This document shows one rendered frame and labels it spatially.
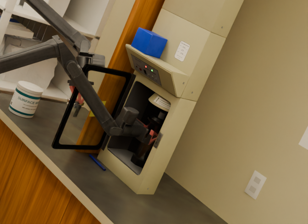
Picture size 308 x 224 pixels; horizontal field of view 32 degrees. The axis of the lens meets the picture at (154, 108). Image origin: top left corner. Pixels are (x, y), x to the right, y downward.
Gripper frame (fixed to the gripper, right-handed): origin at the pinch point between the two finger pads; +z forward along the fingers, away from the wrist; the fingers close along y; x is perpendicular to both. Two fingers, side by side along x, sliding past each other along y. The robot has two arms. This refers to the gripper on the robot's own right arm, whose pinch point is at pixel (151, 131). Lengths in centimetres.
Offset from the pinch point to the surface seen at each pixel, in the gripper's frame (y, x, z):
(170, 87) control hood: -12.0, -26.0, -12.8
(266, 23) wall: -8, -64, 37
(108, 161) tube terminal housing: 9.1, 21.0, -9.4
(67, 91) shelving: 111, 24, 32
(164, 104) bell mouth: -5.1, -15.9, -4.6
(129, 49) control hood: 13.5, -32.2, -18.6
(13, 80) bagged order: 114, 24, -7
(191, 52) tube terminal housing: -10.0, -42.2, -7.0
